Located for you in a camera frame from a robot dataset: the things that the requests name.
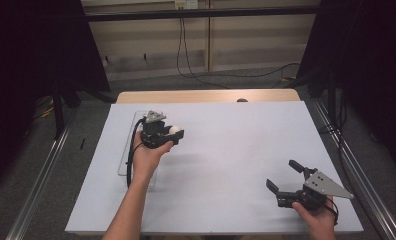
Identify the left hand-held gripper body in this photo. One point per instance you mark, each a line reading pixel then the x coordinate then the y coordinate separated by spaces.
pixel 154 131

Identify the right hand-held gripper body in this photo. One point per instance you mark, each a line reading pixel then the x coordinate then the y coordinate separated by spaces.
pixel 311 195

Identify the clear plastic egg container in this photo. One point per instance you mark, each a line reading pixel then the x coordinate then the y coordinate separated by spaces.
pixel 124 163

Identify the person's right hand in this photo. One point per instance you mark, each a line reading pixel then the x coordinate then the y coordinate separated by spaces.
pixel 317 221

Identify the person's left hand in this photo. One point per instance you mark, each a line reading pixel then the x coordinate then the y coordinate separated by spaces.
pixel 147 160

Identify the wooden table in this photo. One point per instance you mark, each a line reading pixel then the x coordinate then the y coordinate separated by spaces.
pixel 192 96

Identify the white table cover sheet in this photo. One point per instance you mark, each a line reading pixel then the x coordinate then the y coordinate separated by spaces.
pixel 219 173

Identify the dark round table grommet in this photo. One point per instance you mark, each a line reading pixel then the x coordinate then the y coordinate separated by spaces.
pixel 242 100

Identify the black stand leg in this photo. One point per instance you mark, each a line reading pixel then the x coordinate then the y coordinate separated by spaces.
pixel 58 116

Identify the black curtain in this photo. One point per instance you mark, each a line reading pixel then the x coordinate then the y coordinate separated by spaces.
pixel 369 66
pixel 26 66

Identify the black horizontal crossbar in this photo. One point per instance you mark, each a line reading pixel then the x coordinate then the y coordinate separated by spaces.
pixel 202 13

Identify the aluminium floor rail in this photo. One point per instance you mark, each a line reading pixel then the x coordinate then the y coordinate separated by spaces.
pixel 36 186
pixel 362 180

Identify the white wall power outlet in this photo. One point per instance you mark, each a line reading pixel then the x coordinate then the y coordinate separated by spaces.
pixel 186 4

